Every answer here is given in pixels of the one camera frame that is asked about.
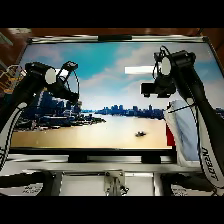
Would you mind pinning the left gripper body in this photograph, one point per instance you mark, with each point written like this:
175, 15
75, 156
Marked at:
69, 92

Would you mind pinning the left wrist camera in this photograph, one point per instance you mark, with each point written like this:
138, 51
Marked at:
69, 65

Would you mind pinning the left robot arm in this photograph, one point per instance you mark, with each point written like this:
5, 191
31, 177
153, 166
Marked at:
23, 90

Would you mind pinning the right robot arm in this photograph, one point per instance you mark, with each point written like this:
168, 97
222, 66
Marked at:
203, 110

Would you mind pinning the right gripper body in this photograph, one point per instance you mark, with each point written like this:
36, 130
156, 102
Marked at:
163, 88

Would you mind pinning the red garment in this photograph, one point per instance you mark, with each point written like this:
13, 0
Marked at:
170, 138

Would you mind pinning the white garment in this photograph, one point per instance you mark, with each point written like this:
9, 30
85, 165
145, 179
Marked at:
188, 163

